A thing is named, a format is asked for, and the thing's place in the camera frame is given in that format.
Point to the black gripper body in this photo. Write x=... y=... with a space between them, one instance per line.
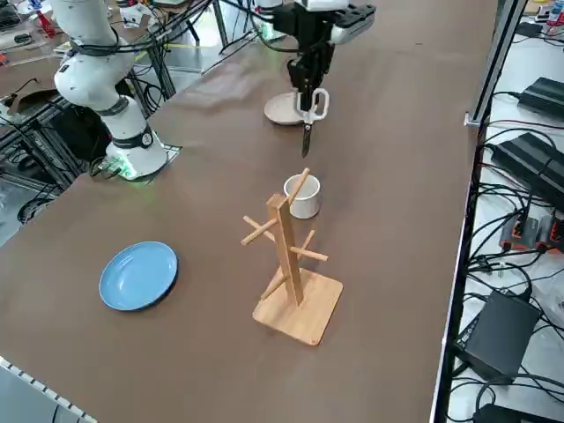
x=310 y=26

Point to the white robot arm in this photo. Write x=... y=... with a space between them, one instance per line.
x=128 y=119
x=321 y=3

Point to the beige ceramic plate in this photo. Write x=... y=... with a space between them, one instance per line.
x=282 y=110

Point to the white enamel cup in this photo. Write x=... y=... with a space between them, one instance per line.
x=304 y=207

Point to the small black power brick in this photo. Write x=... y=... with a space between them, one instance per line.
x=544 y=94

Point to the large black power brick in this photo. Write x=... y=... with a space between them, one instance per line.
x=529 y=158

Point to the wooden peg rack stand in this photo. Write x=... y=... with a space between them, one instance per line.
x=299 y=313

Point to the blue plate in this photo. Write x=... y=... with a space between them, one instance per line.
x=136 y=277

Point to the orange black power plugs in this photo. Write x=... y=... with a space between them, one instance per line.
x=526 y=231

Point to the brown cardboard sheet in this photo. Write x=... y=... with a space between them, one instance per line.
x=31 y=97

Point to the black control box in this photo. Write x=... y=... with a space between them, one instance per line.
x=498 y=335

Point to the black flat power adapter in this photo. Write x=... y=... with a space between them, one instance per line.
x=506 y=414

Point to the grey panel with ribbed edge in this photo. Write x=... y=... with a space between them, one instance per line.
x=22 y=396

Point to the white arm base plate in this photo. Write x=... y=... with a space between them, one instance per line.
x=269 y=33

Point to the aluminium frame post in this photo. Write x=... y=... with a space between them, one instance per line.
x=493 y=70

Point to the black metal frame rack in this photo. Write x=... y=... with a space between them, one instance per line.
x=70 y=132

